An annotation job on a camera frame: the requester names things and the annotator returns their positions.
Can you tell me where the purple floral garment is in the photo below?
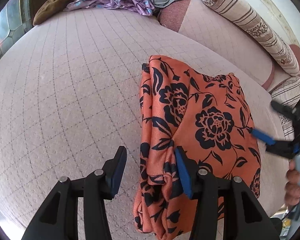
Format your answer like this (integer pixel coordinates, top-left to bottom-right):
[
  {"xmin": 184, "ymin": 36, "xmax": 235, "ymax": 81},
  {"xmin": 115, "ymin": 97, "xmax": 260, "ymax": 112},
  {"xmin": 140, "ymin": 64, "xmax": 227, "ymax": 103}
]
[{"xmin": 63, "ymin": 0, "xmax": 155, "ymax": 16}]

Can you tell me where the striped floral pillow right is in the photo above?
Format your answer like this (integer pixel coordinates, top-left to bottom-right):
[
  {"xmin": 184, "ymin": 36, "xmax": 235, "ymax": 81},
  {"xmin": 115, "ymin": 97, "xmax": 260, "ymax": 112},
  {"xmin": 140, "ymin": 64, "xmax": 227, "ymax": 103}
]
[{"xmin": 271, "ymin": 76, "xmax": 300, "ymax": 140}]

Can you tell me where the person's right hand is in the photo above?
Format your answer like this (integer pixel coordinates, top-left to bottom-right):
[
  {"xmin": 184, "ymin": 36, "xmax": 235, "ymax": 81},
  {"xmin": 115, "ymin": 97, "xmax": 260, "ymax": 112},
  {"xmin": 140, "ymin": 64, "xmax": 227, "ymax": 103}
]
[{"xmin": 284, "ymin": 160, "xmax": 300, "ymax": 207}]

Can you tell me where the striped floral pillow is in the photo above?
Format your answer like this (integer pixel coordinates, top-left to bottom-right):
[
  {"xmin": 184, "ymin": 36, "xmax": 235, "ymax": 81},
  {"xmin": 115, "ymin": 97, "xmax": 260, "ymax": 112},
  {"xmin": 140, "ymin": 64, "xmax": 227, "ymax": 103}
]
[
  {"xmin": 271, "ymin": 76, "xmax": 300, "ymax": 140},
  {"xmin": 201, "ymin": 0, "xmax": 300, "ymax": 76}
]

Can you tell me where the stained glass door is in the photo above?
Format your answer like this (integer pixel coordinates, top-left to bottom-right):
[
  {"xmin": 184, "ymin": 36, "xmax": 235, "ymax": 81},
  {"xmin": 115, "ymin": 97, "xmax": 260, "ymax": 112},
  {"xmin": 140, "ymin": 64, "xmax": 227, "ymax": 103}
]
[{"xmin": 0, "ymin": 0, "xmax": 33, "ymax": 59}]

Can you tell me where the orange floral blouse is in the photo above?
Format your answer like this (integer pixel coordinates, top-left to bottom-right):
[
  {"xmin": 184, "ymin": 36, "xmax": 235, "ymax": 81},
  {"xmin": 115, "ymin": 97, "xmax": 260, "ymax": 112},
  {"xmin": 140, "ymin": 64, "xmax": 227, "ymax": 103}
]
[{"xmin": 133, "ymin": 55, "xmax": 261, "ymax": 239}]

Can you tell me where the striped floral pillow back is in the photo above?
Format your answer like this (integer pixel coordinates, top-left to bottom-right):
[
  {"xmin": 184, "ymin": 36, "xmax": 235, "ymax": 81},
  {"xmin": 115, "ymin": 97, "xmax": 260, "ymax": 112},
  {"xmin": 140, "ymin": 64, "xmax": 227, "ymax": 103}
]
[{"xmin": 201, "ymin": 0, "xmax": 300, "ymax": 76}]

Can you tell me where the pink quilted bolster cushion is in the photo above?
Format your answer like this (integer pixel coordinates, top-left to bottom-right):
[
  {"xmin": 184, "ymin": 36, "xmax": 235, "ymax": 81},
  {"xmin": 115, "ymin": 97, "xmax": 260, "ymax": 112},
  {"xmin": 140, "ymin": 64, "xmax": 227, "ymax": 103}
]
[{"xmin": 157, "ymin": 0, "xmax": 276, "ymax": 91}]

